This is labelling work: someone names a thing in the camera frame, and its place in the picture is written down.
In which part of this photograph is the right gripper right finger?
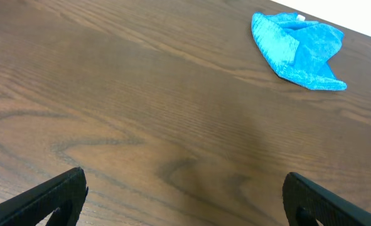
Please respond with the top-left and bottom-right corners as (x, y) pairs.
(282, 172), (371, 226)

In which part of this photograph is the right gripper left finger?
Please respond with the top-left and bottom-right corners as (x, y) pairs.
(0, 167), (89, 226)

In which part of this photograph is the blue crumpled cloth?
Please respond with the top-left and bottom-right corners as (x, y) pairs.
(251, 12), (347, 91)

